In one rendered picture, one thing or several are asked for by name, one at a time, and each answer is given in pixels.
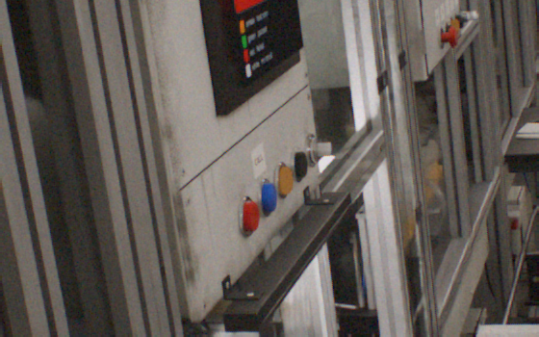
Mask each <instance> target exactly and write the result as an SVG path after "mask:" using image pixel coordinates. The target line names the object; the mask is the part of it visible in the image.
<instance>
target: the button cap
mask: <svg viewBox="0 0 539 337"><path fill-rule="evenodd" d="M262 199H263V206H264V209H265V210H266V211H267V212H273V211H274V210H275V209H276V206H277V191H276V189H275V186H274V185H273V184H272V183H266V184H265V185H264V188H263V192H262Z"/></svg>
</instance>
